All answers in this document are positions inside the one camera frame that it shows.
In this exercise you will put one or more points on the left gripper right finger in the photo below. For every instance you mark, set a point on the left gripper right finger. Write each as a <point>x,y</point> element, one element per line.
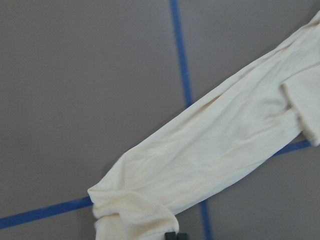
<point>182,236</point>

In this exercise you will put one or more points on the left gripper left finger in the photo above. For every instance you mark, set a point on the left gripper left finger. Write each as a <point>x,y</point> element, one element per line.
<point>170,236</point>

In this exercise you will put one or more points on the yellow long-sleeve shirt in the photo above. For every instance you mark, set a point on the yellow long-sleeve shirt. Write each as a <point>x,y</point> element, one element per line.
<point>214,143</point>

